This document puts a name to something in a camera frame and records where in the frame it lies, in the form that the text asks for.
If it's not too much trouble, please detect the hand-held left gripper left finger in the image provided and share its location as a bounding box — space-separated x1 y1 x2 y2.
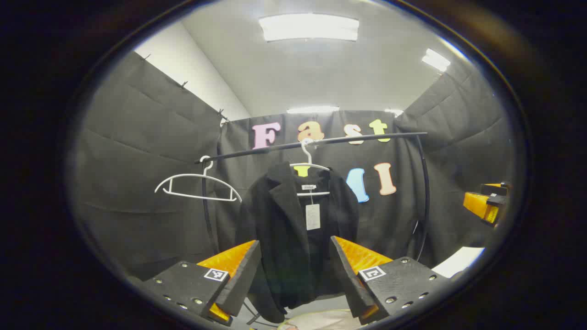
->
140 240 262 327

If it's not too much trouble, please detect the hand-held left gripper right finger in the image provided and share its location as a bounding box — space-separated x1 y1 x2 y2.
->
329 236 448 325

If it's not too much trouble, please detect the black knit jacket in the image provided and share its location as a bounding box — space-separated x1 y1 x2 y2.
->
235 161 360 324

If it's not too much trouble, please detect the white plastic clothes hanger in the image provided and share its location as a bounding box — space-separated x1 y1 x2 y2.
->
289 137 332 198
155 156 243 203

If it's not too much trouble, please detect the black metal clothes rack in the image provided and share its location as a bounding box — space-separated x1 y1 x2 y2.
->
195 132 432 263

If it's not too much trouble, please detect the white flat board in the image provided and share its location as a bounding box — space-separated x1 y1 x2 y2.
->
432 247 485 279

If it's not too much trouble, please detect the black backdrop cloth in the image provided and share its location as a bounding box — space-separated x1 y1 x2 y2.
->
71 50 514 280

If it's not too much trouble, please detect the large ceiling light panel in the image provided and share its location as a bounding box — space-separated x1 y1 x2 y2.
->
258 13 360 43

